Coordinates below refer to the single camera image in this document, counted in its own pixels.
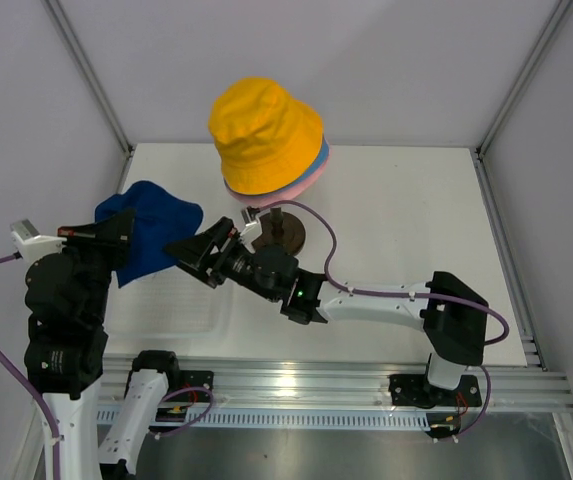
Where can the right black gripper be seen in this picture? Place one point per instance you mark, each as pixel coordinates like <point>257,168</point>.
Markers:
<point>194,254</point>

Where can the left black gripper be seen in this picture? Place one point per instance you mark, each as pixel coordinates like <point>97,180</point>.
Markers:
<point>113,233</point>

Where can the dark blue hat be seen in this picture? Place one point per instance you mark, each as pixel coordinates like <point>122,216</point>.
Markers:
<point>160,219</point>

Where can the pink bucket hat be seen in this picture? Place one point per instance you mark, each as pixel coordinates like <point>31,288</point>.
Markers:
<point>289,192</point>

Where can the yellow hat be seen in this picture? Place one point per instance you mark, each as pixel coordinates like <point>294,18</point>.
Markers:
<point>265,137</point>

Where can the light blue bucket hat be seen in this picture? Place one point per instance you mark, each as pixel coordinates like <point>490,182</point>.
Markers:
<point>321,159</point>

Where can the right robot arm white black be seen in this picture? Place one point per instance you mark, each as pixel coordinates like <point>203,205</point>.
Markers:
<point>446,310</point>

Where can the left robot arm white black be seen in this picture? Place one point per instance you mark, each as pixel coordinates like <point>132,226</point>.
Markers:
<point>67,293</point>

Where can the clear plastic bin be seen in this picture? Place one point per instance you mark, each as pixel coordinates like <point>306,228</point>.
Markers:
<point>166,305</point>

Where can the brown round wooden stand base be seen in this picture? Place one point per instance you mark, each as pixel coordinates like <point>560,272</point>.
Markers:
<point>294,234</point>

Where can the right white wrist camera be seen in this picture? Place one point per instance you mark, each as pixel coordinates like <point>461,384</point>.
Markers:
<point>252,224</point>

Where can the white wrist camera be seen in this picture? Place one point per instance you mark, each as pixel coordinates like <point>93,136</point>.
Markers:
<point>252,224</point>
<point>31,244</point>

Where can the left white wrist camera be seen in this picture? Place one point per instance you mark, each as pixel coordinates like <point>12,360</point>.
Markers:
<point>31,244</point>

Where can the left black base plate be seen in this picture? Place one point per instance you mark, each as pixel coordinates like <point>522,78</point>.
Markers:
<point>190,379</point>

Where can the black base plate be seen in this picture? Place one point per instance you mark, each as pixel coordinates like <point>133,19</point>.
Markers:
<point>413,390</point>
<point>190,379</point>

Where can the white slotted cable duct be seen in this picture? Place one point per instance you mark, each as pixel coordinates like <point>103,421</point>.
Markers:
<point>375,420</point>

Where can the left aluminium frame post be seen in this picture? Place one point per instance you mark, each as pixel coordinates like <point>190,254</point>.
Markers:
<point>69,38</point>

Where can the aluminium frame post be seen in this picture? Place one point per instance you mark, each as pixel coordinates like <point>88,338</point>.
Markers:
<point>69,38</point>
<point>536,55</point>

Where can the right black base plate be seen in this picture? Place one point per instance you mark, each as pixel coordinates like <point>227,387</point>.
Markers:
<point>413,390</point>

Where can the aluminium front rail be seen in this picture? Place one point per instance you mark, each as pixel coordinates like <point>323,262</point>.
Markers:
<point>364,386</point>

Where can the aluminium rail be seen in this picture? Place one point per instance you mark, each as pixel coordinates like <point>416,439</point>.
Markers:
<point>364,386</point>
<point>519,301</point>

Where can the right side aluminium rail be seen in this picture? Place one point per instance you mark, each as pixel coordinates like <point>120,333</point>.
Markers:
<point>519,301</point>

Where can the right aluminium frame post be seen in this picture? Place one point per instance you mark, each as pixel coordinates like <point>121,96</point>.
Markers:
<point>536,55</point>

